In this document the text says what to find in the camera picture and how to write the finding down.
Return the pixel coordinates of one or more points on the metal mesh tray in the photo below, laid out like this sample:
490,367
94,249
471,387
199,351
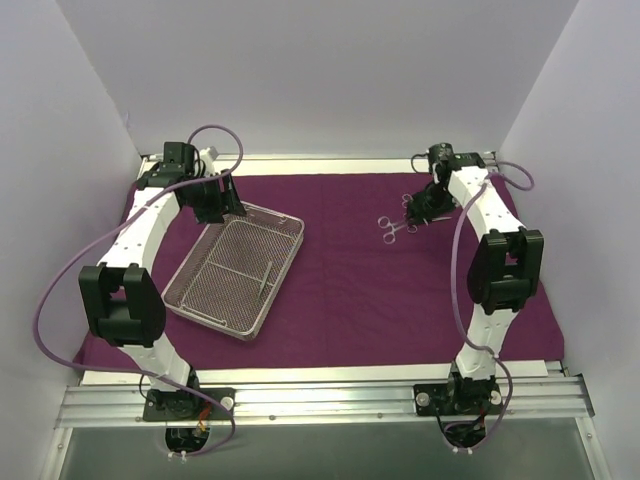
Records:
217,283

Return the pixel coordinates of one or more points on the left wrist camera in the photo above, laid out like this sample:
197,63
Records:
185,161

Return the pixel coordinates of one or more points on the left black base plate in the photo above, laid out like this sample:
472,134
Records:
178,405

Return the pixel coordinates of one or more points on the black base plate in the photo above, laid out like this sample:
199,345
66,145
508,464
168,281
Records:
457,399
178,405

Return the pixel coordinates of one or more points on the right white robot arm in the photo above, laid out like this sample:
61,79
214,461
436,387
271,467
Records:
504,272

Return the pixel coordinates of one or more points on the steel forceps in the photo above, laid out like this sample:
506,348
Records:
392,228
413,228

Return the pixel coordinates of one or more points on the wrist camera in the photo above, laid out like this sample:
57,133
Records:
443,155
185,161

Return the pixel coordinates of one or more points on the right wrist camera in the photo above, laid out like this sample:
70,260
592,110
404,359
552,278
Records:
443,155

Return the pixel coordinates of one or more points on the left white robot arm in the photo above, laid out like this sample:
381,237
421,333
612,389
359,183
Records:
121,301

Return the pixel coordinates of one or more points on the steel surgical scissors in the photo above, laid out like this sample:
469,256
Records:
406,200

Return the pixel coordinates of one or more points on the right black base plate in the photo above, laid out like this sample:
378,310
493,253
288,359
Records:
457,399

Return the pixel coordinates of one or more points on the right side aluminium rail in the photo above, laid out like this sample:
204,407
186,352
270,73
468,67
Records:
534,341

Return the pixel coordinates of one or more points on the aluminium rail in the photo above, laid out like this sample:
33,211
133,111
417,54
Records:
534,341
337,403

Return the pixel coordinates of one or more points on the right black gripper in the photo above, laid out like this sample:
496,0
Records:
426,204

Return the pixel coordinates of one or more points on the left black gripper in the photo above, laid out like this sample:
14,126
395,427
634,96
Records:
215,198

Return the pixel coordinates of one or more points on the front aluminium rail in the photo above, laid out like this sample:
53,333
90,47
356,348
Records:
337,403

